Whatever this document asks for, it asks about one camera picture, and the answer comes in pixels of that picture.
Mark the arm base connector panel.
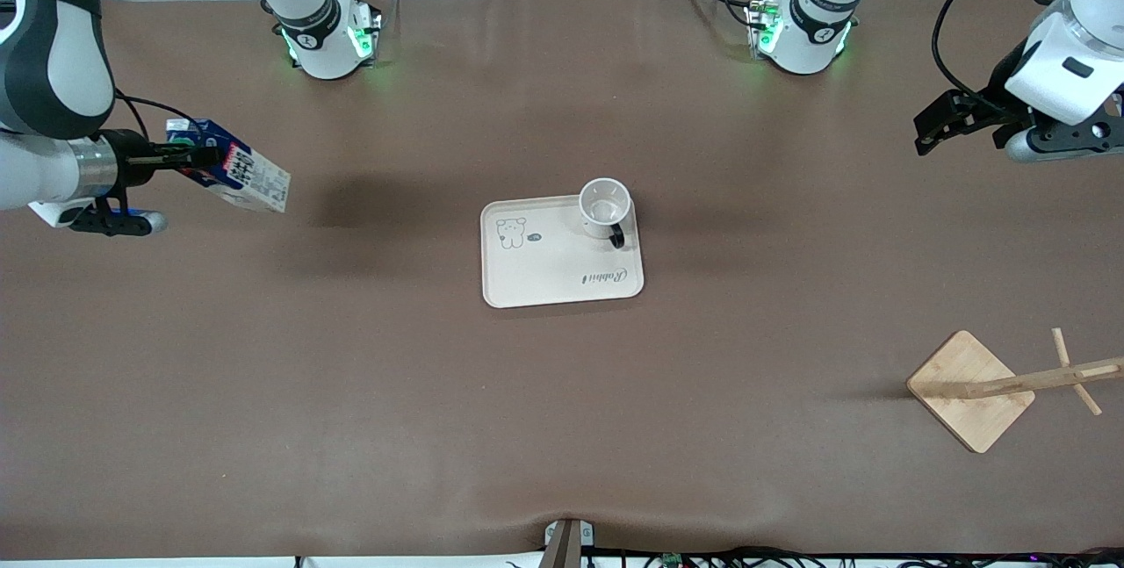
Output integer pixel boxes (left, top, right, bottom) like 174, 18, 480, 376
349, 0, 385, 70
745, 0, 784, 57

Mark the wooden cup stand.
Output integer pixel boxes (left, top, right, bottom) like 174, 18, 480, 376
906, 328, 1124, 454

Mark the camera mount post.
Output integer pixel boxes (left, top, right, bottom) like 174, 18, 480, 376
544, 518, 596, 568

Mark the brown table mat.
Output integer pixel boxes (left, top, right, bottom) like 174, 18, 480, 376
0, 0, 1124, 560

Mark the beige rabbit print tray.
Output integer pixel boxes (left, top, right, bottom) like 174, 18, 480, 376
480, 191, 645, 309

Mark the blue white milk carton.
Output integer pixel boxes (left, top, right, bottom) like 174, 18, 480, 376
165, 119, 292, 214

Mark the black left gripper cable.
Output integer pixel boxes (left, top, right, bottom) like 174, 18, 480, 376
931, 0, 1099, 104

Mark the white smiley cup black handle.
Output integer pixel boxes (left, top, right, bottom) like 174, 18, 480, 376
578, 177, 635, 250

